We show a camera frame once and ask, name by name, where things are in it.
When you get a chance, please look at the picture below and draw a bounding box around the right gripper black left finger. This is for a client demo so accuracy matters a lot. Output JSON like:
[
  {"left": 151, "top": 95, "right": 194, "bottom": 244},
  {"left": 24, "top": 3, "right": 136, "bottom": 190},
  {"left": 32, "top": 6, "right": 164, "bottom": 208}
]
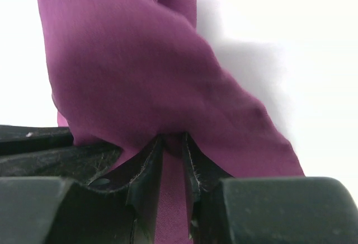
[{"left": 1, "top": 137, "right": 163, "bottom": 243}]

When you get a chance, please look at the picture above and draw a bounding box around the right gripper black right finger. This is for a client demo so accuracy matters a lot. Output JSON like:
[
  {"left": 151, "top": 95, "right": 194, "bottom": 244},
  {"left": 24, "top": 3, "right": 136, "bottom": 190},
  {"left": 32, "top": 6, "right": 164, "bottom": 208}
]
[{"left": 182, "top": 134, "right": 357, "bottom": 244}]

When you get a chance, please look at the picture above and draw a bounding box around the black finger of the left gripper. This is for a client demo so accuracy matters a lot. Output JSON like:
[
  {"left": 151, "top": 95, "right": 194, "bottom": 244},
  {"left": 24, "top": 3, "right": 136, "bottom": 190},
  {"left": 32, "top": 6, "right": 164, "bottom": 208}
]
[{"left": 1, "top": 125, "right": 122, "bottom": 184}]

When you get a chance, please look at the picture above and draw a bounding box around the purple cloth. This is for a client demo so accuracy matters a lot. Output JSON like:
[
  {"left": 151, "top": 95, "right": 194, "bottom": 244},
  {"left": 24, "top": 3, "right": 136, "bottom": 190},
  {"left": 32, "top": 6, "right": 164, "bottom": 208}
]
[{"left": 37, "top": 0, "right": 303, "bottom": 243}]

